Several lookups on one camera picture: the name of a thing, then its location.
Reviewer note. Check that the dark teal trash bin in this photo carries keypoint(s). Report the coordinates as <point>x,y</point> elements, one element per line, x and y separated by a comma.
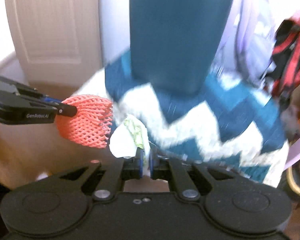
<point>173,42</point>

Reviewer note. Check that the red black backpack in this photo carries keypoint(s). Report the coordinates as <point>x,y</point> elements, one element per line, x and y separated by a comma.
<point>285,77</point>

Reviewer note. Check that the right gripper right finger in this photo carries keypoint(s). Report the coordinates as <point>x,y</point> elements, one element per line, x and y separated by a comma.
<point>175,173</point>

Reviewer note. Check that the orange foam fruit net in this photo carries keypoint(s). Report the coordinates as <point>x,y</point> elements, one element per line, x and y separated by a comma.
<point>91,126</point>

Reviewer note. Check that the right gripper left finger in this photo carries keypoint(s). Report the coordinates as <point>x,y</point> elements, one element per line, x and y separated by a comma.
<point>115,174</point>

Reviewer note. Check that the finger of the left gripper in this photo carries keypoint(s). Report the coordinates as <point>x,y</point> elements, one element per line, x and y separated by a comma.
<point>62,108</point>

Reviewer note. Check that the white cabinet door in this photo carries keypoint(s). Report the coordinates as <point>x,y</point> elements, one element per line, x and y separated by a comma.
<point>56,41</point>

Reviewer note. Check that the teal white patterned rug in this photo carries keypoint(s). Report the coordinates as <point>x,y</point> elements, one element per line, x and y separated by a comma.
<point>226,120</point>

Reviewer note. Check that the white green wrapper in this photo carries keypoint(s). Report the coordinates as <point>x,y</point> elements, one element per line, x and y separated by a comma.
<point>130,135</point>

